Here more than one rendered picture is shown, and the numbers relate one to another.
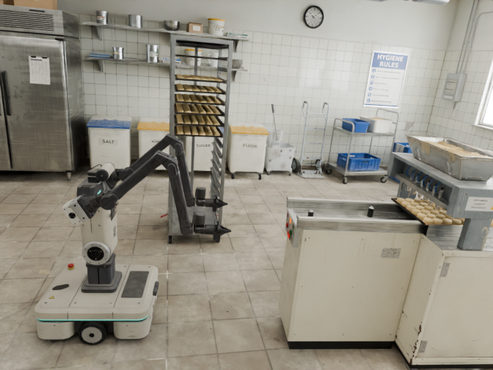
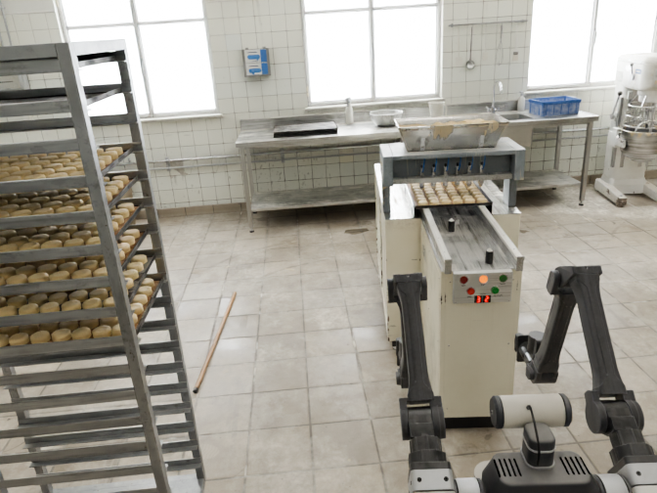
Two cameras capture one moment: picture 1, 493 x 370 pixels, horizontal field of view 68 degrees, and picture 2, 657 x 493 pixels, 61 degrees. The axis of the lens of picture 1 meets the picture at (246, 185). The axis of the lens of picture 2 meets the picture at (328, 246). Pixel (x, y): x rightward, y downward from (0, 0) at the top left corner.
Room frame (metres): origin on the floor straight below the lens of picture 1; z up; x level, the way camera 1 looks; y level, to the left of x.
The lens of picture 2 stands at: (2.25, 1.85, 1.82)
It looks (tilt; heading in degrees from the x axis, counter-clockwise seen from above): 22 degrees down; 280
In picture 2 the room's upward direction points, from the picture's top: 4 degrees counter-clockwise
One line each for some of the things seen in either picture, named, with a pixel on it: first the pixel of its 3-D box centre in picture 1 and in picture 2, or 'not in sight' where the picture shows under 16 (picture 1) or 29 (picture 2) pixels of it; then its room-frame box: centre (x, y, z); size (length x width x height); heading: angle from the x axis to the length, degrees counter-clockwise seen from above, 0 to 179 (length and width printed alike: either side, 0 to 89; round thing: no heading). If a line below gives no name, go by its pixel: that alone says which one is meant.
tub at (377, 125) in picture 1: (374, 124); not in sight; (5.85, -1.94, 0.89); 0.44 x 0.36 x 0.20; 21
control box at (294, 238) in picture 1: (292, 227); (482, 287); (1.99, -0.29, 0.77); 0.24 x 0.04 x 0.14; 7
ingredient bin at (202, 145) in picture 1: (202, 149); not in sight; (5.35, 0.69, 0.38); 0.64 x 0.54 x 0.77; 12
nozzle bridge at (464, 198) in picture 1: (439, 195); (448, 177); (2.09, -1.16, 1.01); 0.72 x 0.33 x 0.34; 7
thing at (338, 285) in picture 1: (342, 275); (462, 312); (2.03, -0.65, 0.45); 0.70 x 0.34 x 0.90; 97
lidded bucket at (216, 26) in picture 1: (216, 27); not in sight; (5.58, 0.61, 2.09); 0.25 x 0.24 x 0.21; 13
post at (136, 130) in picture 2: (224, 145); (167, 295); (3.13, 0.22, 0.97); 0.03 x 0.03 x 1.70; 13
